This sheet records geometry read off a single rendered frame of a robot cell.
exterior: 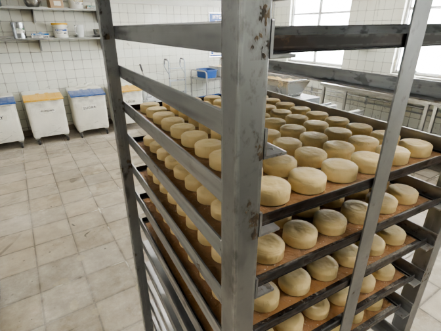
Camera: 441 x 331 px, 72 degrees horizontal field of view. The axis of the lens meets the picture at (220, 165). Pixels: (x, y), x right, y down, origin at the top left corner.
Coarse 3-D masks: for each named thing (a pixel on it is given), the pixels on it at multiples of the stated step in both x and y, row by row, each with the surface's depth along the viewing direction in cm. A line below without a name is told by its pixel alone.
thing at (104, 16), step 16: (96, 0) 69; (112, 32) 73; (112, 48) 74; (112, 64) 76; (112, 80) 77; (112, 96) 78; (112, 112) 81; (128, 144) 85; (128, 160) 86; (128, 176) 88; (128, 192) 90; (128, 208) 92; (144, 272) 104; (144, 288) 106; (144, 304) 109; (144, 320) 112
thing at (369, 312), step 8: (152, 232) 91; (160, 240) 88; (160, 248) 85; (168, 256) 82; (176, 272) 77; (184, 288) 72; (192, 296) 70; (192, 304) 68; (376, 304) 65; (384, 304) 68; (200, 312) 66; (360, 312) 63; (368, 312) 66; (376, 312) 66; (200, 320) 64; (360, 320) 63; (208, 328) 62; (336, 328) 60; (352, 328) 62
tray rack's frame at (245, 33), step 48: (240, 0) 22; (432, 0) 33; (240, 48) 23; (240, 96) 25; (240, 144) 27; (384, 144) 39; (240, 192) 29; (384, 192) 43; (240, 240) 31; (240, 288) 34
